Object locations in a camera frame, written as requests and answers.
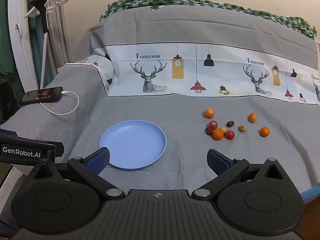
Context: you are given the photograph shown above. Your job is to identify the white charging cable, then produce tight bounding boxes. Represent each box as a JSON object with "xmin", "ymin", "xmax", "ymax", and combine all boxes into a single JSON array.
[{"xmin": 39, "ymin": 91, "xmax": 80, "ymax": 116}]

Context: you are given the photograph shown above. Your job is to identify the grey curtain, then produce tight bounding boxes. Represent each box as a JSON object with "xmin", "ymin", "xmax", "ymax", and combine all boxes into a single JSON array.
[{"xmin": 25, "ymin": 0, "xmax": 71, "ymax": 73}]

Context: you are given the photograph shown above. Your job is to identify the black garment steamer with hose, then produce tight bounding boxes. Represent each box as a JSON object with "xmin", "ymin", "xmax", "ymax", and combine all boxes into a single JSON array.
[{"xmin": 28, "ymin": 0, "xmax": 50, "ymax": 90}]

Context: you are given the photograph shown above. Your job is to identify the green checked blanket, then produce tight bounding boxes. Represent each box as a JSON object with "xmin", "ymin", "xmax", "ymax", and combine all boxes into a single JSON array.
[{"xmin": 99, "ymin": 0, "xmax": 317, "ymax": 39}]

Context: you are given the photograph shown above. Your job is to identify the white frame post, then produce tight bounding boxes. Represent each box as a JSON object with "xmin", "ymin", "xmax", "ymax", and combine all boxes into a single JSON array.
[{"xmin": 7, "ymin": 0, "xmax": 38, "ymax": 92}]

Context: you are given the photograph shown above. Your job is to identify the grey printed bed sheet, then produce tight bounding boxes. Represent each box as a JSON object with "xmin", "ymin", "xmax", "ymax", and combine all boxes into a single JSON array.
[{"xmin": 0, "ymin": 5, "xmax": 320, "ymax": 196}]

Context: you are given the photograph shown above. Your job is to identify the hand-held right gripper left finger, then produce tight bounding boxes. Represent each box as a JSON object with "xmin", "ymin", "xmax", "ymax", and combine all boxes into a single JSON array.
[{"xmin": 31, "ymin": 147, "xmax": 125, "ymax": 201}]

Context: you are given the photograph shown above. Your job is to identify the blue plate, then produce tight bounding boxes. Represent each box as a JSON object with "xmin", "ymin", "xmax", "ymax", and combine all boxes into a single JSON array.
[{"xmin": 99, "ymin": 120, "xmax": 167, "ymax": 170}]

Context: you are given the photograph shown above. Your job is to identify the dark green cloth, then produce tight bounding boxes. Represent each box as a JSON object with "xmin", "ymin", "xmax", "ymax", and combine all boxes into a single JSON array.
[{"xmin": 0, "ymin": 0, "xmax": 19, "ymax": 80}]

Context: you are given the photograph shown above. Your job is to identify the large bare orange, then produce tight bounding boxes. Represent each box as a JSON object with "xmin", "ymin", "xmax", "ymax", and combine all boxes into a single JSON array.
[{"xmin": 212, "ymin": 129, "xmax": 225, "ymax": 141}]

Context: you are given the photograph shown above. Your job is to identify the black smartphone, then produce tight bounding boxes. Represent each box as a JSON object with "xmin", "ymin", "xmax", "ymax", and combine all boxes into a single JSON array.
[{"xmin": 20, "ymin": 87, "xmax": 64, "ymax": 105}]

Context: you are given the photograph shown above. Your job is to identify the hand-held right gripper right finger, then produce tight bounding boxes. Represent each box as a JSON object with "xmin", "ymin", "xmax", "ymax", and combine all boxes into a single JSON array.
[{"xmin": 191, "ymin": 149, "xmax": 287, "ymax": 200}]

